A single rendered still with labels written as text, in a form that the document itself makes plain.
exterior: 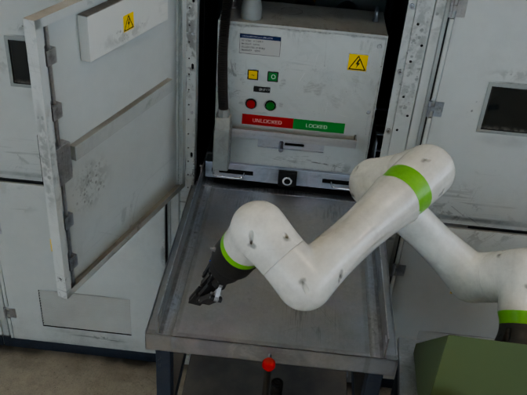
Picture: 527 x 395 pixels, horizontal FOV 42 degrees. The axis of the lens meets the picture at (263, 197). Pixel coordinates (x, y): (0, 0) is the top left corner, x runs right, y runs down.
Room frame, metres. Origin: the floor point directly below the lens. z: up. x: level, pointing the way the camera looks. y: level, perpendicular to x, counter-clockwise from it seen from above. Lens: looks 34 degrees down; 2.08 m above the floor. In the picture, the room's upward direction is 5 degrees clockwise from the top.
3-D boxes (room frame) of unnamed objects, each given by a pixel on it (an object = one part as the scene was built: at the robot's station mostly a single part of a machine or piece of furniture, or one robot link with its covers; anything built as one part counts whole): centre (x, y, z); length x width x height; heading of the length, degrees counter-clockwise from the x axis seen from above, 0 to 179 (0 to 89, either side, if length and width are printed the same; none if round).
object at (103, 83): (1.63, 0.40, 1.21); 0.63 x 0.07 x 0.74; 159
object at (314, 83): (1.92, -0.07, 1.15); 0.48 x 0.01 x 0.48; 88
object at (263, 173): (1.94, -0.07, 0.89); 0.54 x 0.05 x 0.06; 88
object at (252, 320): (1.54, -0.06, 0.82); 0.68 x 0.62 x 0.06; 178
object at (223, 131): (1.86, 0.14, 1.04); 0.08 x 0.05 x 0.17; 178
